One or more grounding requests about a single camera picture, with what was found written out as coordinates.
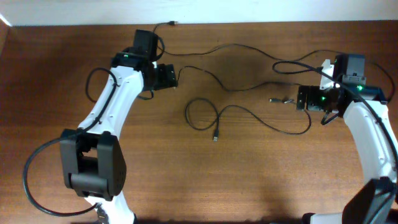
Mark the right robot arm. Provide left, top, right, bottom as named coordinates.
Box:
left=297, top=54, right=397, bottom=223

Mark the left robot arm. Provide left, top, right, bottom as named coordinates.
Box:
left=60, top=30, right=178, bottom=223

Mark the black micro usb cable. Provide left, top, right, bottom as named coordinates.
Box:
left=172, top=65, right=302, bottom=93

